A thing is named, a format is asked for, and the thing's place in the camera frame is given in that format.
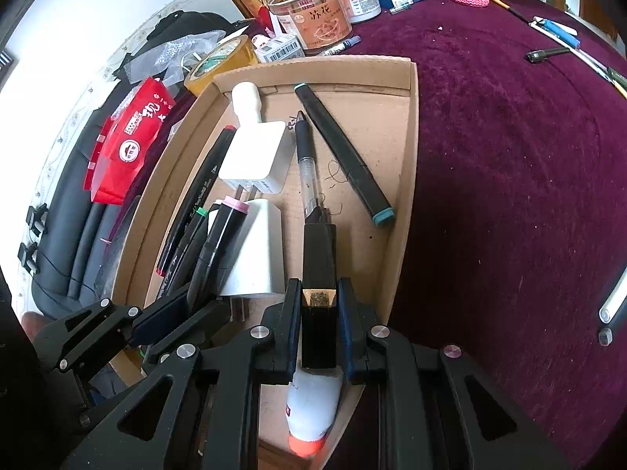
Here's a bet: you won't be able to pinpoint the orange pen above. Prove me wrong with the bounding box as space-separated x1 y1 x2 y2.
490 0 532 23

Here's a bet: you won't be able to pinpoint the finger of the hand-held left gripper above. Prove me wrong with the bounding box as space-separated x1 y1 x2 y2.
29 286 192 375
142 300 231 365

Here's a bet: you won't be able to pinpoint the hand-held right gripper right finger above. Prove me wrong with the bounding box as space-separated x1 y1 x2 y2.
337 277 569 470

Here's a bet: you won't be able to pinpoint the white marker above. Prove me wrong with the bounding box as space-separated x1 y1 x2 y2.
598 267 627 325

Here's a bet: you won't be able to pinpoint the black marker green caps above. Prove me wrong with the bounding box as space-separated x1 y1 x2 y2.
164 207 209 299

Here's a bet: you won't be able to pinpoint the long white pen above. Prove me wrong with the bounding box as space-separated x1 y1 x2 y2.
531 22 613 79

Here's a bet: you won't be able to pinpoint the clear plastic bags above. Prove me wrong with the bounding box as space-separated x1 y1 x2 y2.
122 32 226 84

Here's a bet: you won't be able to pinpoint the black marker red caps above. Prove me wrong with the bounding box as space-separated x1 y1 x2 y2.
156 126 235 277

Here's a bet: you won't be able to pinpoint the black plastic buckle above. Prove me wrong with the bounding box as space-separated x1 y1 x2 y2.
17 242 41 275
27 204 49 236

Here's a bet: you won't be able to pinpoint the yellow packing tape roll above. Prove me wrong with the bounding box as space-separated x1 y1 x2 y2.
185 34 258 98

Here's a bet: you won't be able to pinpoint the black marker teal caps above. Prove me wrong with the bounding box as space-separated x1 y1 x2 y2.
293 82 397 227

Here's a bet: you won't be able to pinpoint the brown food jar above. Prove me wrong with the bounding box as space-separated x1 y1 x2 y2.
268 0 353 57

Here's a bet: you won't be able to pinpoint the small barcode box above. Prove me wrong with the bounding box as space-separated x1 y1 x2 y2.
252 34 304 63

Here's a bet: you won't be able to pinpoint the red plastic snack bag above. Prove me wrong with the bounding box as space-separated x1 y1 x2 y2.
83 77 176 205

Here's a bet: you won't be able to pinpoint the small white charger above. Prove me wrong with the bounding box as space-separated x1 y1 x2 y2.
217 81 287 195

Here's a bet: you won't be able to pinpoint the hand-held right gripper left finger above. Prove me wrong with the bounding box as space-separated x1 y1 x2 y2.
59 278 302 470

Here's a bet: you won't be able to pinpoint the black marker pink caps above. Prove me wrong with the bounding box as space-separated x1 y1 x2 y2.
186 196 250 314

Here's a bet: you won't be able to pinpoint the shallow cardboard box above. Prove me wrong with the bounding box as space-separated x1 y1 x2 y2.
109 56 419 468

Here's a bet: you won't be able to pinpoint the black leather chair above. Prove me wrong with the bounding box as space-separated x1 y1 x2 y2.
29 10 246 314

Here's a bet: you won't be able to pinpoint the black clear gel pen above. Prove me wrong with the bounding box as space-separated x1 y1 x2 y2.
293 112 326 223

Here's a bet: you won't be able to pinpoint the clear blue tip pen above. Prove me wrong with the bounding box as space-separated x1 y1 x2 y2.
313 36 362 57

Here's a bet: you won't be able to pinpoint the white tube orange cap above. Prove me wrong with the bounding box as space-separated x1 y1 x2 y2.
285 369 344 458

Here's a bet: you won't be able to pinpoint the large white charger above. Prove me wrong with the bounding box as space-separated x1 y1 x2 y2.
218 198 287 321

